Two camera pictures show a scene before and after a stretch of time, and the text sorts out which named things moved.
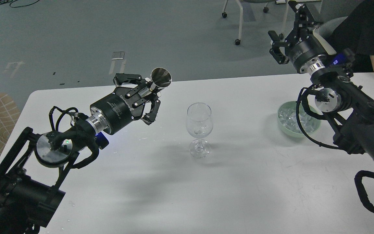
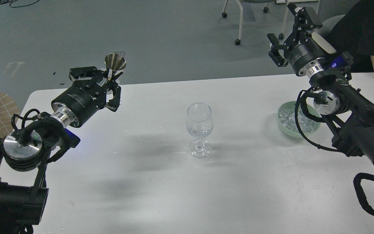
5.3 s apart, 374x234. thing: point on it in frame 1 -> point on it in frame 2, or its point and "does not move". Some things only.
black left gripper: x=114 y=110 -> x=82 y=98
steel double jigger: x=160 y=78 -> x=114 y=61
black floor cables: x=2 y=2 does not move
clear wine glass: x=199 y=124 does not move
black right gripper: x=301 y=44 does not move
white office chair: x=240 y=2 does not move
